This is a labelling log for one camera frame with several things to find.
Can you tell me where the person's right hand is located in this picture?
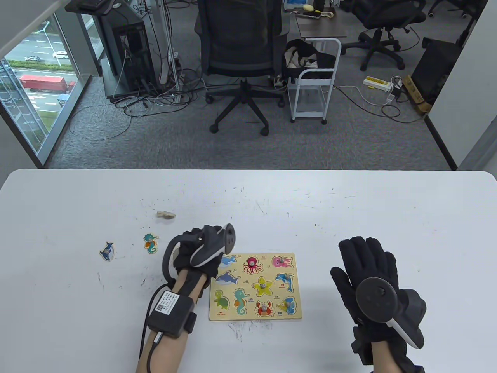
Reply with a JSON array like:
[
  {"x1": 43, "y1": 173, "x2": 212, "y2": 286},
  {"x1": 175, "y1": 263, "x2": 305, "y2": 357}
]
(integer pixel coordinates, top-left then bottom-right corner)
[{"x1": 330, "y1": 236, "x2": 409, "y2": 366}]

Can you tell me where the person's left hand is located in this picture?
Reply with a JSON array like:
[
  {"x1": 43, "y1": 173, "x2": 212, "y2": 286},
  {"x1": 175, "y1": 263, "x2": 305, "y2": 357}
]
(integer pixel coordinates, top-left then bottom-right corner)
[{"x1": 173, "y1": 238, "x2": 224, "y2": 307}]

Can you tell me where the wooden puzzle frame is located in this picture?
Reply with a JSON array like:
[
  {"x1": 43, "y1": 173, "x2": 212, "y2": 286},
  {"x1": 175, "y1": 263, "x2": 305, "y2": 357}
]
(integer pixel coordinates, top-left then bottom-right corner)
[{"x1": 209, "y1": 253, "x2": 303, "y2": 321}]

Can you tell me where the light blue dolphin puzzle piece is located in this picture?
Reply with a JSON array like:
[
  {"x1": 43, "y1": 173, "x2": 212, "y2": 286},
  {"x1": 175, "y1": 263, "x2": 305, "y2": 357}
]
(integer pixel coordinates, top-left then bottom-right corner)
[{"x1": 275, "y1": 273, "x2": 295, "y2": 293}]

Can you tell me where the person's left forearm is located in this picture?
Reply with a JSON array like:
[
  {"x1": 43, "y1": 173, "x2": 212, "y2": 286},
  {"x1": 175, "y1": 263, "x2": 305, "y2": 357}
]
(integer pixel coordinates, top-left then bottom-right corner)
[{"x1": 136, "y1": 268, "x2": 210, "y2": 373}]

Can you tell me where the person's right forearm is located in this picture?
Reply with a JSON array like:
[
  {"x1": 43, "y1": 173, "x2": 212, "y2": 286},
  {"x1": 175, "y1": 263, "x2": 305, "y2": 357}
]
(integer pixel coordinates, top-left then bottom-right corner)
[{"x1": 371, "y1": 338, "x2": 426, "y2": 373}]

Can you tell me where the black left hand controller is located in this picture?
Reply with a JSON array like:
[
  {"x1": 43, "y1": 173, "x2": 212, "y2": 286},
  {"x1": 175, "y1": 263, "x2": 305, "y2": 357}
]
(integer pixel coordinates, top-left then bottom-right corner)
[{"x1": 162, "y1": 223, "x2": 236, "y2": 279}]

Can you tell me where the black hand controller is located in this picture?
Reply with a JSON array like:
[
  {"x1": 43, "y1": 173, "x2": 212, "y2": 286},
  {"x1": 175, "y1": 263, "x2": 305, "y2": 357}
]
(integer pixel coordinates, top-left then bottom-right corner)
[
  {"x1": 162, "y1": 223, "x2": 236, "y2": 279},
  {"x1": 355, "y1": 277, "x2": 427, "y2": 349}
]

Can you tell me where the black right hand controller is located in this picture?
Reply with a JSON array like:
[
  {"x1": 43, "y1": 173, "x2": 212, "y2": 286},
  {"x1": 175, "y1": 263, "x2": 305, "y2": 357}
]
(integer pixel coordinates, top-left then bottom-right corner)
[{"x1": 355, "y1": 277, "x2": 427, "y2": 349}]

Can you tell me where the white rolling cart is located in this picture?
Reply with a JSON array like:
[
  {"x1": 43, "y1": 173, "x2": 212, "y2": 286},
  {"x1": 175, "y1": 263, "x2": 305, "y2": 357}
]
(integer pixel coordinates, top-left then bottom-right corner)
[{"x1": 287, "y1": 38, "x2": 342, "y2": 125}]

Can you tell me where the cardboard box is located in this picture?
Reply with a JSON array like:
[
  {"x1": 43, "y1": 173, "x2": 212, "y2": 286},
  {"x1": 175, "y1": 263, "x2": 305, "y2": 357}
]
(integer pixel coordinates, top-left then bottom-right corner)
[{"x1": 402, "y1": 75, "x2": 433, "y2": 114}]

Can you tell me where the white yellow power strip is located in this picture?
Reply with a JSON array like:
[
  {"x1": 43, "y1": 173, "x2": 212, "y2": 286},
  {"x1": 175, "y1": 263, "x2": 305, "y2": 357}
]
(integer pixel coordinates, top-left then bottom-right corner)
[{"x1": 363, "y1": 76, "x2": 392, "y2": 92}]

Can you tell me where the black case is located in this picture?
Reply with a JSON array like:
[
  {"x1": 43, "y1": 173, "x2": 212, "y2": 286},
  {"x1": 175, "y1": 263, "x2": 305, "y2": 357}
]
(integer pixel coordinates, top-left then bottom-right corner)
[{"x1": 411, "y1": 38, "x2": 462, "y2": 105}]

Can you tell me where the black and beige bag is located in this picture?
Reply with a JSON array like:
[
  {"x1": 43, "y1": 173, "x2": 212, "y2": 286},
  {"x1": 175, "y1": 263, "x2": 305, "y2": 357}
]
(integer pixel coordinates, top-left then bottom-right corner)
[{"x1": 283, "y1": 39, "x2": 337, "y2": 80}]

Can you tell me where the white rig pole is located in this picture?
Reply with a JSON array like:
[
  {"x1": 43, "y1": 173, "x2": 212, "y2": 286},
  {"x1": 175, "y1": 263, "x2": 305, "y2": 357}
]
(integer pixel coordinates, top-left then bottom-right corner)
[{"x1": 155, "y1": 0, "x2": 182, "y2": 105}]

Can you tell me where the black computer tower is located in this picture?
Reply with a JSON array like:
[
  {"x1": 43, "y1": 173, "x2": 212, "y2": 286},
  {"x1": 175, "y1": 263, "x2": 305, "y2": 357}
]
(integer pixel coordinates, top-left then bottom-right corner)
[{"x1": 102, "y1": 17, "x2": 158, "y2": 98}]

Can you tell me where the black mesh office chair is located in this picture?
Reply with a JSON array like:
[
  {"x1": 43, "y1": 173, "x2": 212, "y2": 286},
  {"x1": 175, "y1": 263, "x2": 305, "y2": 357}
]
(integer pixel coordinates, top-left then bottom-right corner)
[{"x1": 194, "y1": 0, "x2": 291, "y2": 136}]

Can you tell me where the brown side table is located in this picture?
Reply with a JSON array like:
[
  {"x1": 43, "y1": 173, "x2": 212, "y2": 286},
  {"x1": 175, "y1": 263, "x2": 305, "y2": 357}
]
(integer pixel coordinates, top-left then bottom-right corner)
[{"x1": 295, "y1": 10, "x2": 347, "y2": 39}]

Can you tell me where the glass window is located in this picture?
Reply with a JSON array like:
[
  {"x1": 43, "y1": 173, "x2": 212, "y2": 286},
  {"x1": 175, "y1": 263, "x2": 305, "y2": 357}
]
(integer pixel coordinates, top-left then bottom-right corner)
[{"x1": 0, "y1": 12, "x2": 92, "y2": 166}]

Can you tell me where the black monitor stand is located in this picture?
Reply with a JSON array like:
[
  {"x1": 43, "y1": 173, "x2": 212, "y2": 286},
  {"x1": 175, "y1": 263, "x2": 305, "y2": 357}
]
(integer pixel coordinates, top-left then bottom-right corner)
[{"x1": 64, "y1": 0, "x2": 118, "y2": 16}]

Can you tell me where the black left wrist camera module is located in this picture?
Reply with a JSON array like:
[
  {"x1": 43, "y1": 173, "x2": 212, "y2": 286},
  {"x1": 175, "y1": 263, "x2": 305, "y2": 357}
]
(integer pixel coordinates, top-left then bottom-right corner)
[{"x1": 146, "y1": 291, "x2": 195, "y2": 338}]

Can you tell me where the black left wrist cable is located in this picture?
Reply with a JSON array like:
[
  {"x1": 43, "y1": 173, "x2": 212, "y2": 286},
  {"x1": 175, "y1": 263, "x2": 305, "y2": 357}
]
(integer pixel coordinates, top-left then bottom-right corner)
[{"x1": 139, "y1": 285, "x2": 172, "y2": 373}]

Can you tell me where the black floor cable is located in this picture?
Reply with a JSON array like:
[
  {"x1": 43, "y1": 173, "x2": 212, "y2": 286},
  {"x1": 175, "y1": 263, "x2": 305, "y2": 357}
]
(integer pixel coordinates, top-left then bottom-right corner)
[{"x1": 336, "y1": 87, "x2": 427, "y2": 124}]

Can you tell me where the white floor cable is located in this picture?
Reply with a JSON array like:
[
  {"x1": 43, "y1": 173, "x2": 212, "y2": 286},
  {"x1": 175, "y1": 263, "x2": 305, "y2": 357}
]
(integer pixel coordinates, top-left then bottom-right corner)
[{"x1": 333, "y1": 85, "x2": 391, "y2": 106}]

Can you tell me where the tangle of floor cables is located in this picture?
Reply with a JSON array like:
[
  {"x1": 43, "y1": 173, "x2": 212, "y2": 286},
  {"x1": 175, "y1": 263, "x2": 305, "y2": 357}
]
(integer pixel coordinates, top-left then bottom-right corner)
[{"x1": 69, "y1": 0, "x2": 218, "y2": 141}]

